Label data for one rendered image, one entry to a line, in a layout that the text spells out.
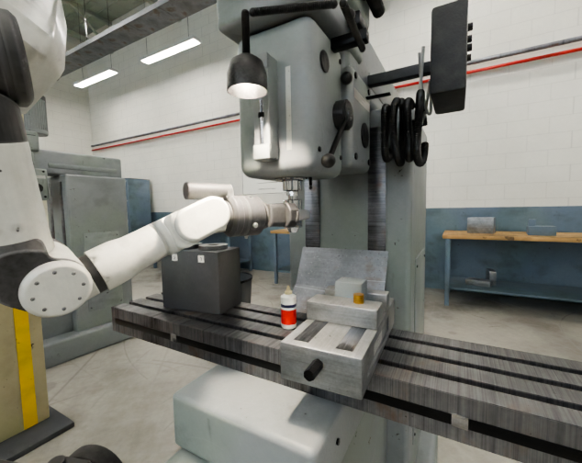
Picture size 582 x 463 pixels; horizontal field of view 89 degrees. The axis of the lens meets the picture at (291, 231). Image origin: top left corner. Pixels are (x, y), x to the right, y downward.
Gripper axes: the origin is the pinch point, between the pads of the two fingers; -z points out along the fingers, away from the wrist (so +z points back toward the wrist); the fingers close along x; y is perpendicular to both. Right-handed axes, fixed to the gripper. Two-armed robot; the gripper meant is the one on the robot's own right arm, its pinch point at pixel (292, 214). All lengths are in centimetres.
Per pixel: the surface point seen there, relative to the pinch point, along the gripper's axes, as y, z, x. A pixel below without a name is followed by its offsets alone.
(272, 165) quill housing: -10.9, 8.4, -3.3
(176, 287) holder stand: 22.6, 17.8, 35.7
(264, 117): -20.2, 11.6, -5.5
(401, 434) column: 76, -43, -6
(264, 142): -15.1, 11.6, -5.4
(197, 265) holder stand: 14.9, 13.7, 28.3
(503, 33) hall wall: -223, -419, 79
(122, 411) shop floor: 122, 19, 146
